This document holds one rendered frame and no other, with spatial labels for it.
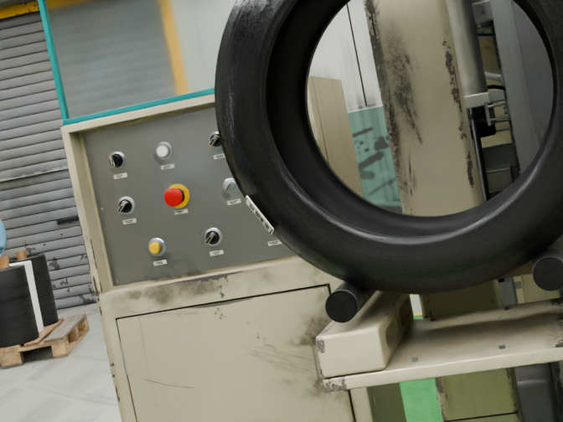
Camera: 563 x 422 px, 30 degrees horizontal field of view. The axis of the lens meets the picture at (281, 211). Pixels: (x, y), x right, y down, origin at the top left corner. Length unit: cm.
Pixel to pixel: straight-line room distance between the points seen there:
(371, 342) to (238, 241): 84
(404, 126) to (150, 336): 79
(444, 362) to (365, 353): 11
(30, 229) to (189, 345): 886
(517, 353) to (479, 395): 41
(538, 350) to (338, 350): 26
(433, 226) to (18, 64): 956
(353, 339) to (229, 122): 34
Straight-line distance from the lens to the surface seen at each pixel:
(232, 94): 144
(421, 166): 177
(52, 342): 773
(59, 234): 1097
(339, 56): 1050
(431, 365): 144
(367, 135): 1040
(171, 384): 228
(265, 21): 143
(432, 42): 177
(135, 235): 230
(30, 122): 1100
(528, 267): 175
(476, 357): 143
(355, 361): 145
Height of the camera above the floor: 112
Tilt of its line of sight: 3 degrees down
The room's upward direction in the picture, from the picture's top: 11 degrees counter-clockwise
